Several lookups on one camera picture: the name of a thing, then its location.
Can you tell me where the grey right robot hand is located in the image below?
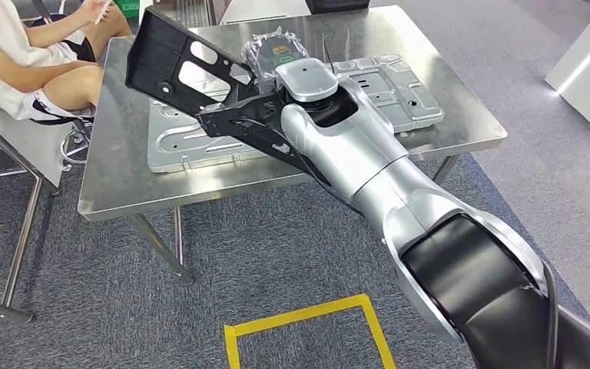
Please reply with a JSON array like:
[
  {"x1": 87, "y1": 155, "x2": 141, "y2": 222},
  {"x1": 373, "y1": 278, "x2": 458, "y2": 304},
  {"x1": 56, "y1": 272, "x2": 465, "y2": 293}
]
[{"x1": 242, "y1": 29, "x2": 310, "y2": 93}]

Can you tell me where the black plastic panel part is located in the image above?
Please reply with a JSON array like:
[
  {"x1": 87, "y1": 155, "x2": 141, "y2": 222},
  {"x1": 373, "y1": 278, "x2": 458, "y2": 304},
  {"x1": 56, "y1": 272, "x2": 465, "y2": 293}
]
[{"x1": 124, "y1": 5, "x2": 276, "y2": 123}]

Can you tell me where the stainless steel workbench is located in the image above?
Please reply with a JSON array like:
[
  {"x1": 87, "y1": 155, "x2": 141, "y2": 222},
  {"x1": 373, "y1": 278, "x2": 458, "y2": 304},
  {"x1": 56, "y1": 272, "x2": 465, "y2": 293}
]
[{"x1": 77, "y1": 5, "x2": 509, "y2": 286}]

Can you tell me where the white desk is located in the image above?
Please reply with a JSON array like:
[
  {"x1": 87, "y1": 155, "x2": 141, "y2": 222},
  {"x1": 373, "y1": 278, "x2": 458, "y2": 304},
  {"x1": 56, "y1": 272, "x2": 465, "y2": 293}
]
[{"x1": 139, "y1": 0, "x2": 317, "y2": 26}]

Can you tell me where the grey stamped metal plate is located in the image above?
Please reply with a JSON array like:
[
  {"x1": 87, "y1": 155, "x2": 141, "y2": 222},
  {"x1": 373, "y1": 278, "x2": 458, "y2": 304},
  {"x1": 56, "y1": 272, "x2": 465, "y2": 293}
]
[{"x1": 146, "y1": 53, "x2": 446, "y2": 175}]

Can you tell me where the green plastic crate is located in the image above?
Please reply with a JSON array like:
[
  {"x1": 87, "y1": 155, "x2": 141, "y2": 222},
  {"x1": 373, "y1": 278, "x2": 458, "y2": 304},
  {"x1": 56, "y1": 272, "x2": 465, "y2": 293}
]
[{"x1": 114, "y1": 0, "x2": 141, "y2": 20}]

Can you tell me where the white phone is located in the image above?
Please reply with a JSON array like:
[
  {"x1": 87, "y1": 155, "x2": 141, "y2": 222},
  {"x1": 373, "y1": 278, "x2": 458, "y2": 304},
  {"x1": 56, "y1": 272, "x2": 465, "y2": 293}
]
[{"x1": 94, "y1": 0, "x2": 115, "y2": 25}]

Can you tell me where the grey table with steel legs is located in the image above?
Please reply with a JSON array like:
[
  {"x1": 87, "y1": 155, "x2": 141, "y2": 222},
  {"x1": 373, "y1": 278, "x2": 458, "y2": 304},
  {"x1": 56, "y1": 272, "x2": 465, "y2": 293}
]
[{"x1": 0, "y1": 86, "x2": 95, "y2": 324}]

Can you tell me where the person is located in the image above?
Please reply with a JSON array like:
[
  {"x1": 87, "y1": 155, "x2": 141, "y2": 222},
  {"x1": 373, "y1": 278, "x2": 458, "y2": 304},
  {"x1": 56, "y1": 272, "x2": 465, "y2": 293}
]
[{"x1": 0, "y1": 0, "x2": 133, "y2": 126}]

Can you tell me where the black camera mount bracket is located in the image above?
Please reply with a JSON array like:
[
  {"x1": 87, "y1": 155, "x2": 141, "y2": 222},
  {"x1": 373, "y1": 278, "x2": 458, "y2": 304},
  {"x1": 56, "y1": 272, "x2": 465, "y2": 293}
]
[{"x1": 195, "y1": 94, "x2": 365, "y2": 215}]

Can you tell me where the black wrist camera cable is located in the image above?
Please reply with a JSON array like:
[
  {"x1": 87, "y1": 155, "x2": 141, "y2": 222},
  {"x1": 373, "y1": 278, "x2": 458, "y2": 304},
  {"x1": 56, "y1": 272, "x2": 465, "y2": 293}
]
[{"x1": 234, "y1": 118, "x2": 362, "y2": 215}]

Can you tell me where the chrome stool footrest ring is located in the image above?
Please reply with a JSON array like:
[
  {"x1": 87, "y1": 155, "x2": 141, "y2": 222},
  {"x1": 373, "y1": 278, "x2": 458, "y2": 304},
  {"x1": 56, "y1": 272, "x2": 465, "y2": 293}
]
[{"x1": 61, "y1": 119, "x2": 95, "y2": 171}]

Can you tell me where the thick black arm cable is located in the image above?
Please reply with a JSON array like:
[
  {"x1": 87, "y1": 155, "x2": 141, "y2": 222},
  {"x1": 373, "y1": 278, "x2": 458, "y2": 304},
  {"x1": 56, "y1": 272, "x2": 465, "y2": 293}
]
[{"x1": 542, "y1": 259, "x2": 561, "y2": 369}]

